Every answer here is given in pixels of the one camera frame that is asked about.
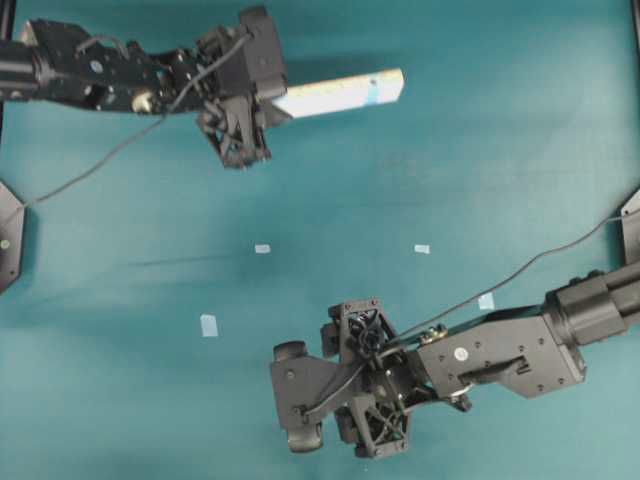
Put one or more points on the black left frame post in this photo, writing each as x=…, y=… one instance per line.
x=7, y=20

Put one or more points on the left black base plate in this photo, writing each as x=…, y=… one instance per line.
x=12, y=228

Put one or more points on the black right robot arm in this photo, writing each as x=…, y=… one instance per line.
x=531, y=351

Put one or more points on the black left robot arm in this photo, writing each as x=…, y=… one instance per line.
x=62, y=63

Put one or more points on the white particle board plank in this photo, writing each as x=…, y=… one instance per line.
x=336, y=95

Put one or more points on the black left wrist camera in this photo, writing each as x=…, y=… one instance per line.
x=267, y=72

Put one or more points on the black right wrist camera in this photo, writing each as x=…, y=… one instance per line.
x=307, y=389

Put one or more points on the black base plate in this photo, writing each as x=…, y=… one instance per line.
x=630, y=226
x=12, y=228

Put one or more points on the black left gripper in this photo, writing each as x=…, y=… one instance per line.
x=231, y=117

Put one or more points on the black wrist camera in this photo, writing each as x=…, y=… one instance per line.
x=267, y=72
x=307, y=389

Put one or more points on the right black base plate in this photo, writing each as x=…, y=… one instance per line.
x=630, y=226

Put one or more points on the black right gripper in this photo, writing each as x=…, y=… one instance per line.
x=387, y=388

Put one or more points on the blue tape marker lower left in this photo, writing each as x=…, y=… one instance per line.
x=209, y=326

